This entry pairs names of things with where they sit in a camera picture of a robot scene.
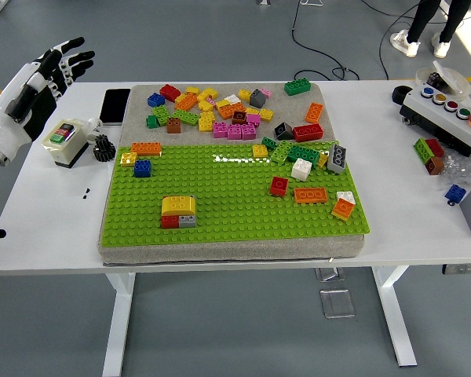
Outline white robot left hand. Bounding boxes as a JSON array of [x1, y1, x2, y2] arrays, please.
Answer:
[[0, 37, 97, 162]]

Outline yellow curved brick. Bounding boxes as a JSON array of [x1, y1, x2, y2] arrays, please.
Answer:
[[160, 195, 197, 217]]

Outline orange toy brick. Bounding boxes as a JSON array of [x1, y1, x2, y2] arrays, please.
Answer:
[[173, 93, 199, 112], [293, 187, 328, 204], [304, 101, 324, 124], [218, 102, 246, 120], [130, 141, 162, 157]]

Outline light green toy brick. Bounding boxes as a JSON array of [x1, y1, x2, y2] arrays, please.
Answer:
[[412, 137, 433, 161], [170, 109, 200, 126], [268, 140, 295, 165], [152, 105, 171, 126]]

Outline dark grey sloped brick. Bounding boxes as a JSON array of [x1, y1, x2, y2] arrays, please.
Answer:
[[248, 89, 267, 108]]

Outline green studded baseplate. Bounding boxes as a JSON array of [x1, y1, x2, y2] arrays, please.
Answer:
[[99, 140, 371, 247]]

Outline black sloped brick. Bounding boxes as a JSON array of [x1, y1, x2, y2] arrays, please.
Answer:
[[273, 121, 294, 141]]

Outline dark green toy brick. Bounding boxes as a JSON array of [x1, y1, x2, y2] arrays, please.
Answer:
[[286, 144, 321, 164], [283, 78, 312, 97]]

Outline grey hollow toy brick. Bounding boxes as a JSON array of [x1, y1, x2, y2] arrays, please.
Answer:
[[326, 143, 348, 174]]

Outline orange and yellow brick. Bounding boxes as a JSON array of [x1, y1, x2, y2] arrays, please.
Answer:
[[330, 198, 355, 221]]

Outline small white fitting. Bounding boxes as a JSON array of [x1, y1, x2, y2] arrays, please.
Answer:
[[85, 116, 104, 141]]

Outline black gear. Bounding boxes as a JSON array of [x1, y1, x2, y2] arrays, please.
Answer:
[[93, 134, 116, 162]]

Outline black smartphone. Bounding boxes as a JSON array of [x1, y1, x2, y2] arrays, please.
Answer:
[[99, 88, 132, 126]]

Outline white table leg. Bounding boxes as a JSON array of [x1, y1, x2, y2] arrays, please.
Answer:
[[101, 272, 137, 377], [371, 265, 418, 368]]

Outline clear floor plate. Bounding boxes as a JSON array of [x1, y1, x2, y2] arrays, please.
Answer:
[[319, 289, 356, 319], [315, 266, 349, 282]]

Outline black tape roll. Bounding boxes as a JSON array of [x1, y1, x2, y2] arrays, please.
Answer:
[[391, 85, 416, 106]]

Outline person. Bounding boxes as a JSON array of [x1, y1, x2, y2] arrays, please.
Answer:
[[389, 0, 471, 59]]

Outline white button control box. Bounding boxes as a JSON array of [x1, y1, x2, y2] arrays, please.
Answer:
[[399, 84, 471, 157]]

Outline clear lidded plastic container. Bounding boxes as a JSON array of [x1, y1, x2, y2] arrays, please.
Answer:
[[414, 60, 471, 99]]

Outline clear plastic bag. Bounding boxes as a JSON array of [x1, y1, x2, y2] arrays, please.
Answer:
[[439, 151, 471, 185]]

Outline table height control panel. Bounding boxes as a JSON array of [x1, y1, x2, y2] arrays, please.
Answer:
[[441, 263, 471, 275]]

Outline cream switch box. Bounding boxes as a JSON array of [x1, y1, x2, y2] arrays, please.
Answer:
[[42, 119, 89, 170]]

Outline black floor cable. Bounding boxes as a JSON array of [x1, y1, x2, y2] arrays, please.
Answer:
[[378, 0, 431, 80], [290, 0, 349, 82]]

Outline blue brick with key ring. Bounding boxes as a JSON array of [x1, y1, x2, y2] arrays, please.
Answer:
[[444, 183, 467, 206]]

